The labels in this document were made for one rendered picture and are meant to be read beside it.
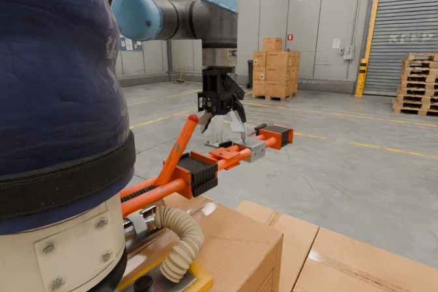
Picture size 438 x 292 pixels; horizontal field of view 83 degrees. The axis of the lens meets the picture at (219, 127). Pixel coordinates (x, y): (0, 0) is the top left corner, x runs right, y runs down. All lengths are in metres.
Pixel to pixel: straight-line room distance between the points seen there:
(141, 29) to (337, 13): 9.30
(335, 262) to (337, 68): 8.71
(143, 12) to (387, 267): 1.18
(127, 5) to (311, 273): 1.02
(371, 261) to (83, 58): 1.18
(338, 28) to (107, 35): 9.43
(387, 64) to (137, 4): 9.07
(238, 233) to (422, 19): 9.13
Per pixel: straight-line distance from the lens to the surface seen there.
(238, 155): 0.61
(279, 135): 0.74
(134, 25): 0.55
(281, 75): 7.22
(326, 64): 9.67
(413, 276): 1.27
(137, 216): 0.50
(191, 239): 0.46
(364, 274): 1.18
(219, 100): 0.61
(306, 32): 9.85
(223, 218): 0.63
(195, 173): 0.49
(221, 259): 0.54
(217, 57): 0.62
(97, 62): 0.31
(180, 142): 0.49
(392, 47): 9.41
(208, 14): 0.63
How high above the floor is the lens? 1.32
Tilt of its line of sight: 17 degrees down
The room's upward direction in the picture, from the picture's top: straight up
